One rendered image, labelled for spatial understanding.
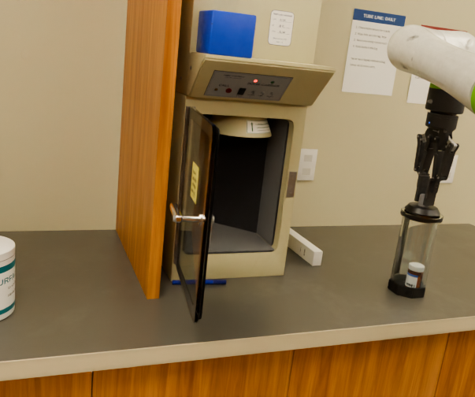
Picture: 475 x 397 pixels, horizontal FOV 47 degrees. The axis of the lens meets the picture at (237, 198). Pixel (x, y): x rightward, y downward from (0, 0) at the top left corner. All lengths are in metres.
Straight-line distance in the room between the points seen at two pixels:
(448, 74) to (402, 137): 0.97
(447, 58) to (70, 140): 1.06
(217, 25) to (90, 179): 0.74
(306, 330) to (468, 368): 0.56
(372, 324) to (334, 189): 0.79
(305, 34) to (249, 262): 0.60
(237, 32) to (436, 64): 0.42
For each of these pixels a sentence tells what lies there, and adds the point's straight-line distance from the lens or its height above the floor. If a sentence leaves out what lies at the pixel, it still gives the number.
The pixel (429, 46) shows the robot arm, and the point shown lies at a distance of 1.29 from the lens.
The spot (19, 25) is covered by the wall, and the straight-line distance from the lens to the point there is 1.68.
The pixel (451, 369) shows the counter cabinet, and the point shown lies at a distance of 1.63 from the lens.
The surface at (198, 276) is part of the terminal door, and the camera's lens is 1.08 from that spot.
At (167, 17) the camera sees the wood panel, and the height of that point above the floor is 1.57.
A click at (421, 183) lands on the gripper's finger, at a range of 1.51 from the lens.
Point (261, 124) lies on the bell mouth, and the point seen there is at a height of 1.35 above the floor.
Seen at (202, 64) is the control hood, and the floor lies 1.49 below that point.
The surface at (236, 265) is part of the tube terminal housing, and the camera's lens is 1.46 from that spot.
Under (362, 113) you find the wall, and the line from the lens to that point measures 2.03.
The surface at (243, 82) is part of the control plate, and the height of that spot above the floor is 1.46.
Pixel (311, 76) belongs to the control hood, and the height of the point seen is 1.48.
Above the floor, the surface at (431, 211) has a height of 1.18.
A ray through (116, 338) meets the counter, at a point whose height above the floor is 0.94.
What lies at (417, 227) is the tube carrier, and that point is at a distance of 1.49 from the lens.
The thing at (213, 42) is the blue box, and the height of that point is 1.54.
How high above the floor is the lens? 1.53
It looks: 15 degrees down
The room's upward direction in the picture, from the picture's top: 6 degrees clockwise
